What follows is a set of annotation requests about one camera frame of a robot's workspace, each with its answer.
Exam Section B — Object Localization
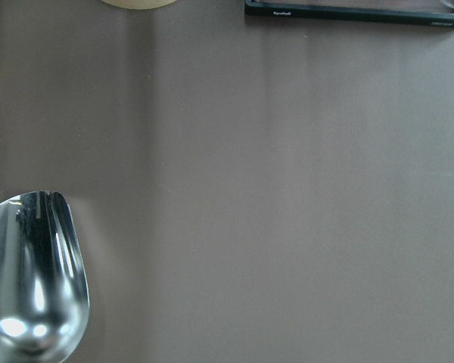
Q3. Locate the wooden cup tree stand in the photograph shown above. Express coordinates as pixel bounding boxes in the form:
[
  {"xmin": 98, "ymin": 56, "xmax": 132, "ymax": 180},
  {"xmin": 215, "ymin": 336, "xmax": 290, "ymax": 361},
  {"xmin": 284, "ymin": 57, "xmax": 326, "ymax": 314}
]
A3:
[{"xmin": 102, "ymin": 0, "xmax": 176, "ymax": 10}]

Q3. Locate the silver metal ice scoop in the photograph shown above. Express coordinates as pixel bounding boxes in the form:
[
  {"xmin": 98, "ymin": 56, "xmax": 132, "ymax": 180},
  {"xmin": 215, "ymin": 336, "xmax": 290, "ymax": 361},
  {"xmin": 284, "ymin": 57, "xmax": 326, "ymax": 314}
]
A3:
[{"xmin": 0, "ymin": 191, "xmax": 90, "ymax": 362}]

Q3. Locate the black glass drying tray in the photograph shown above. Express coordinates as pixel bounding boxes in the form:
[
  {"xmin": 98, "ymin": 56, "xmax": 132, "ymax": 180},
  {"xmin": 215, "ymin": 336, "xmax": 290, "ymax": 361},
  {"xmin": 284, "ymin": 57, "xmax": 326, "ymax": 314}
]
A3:
[{"xmin": 244, "ymin": 0, "xmax": 454, "ymax": 28}]

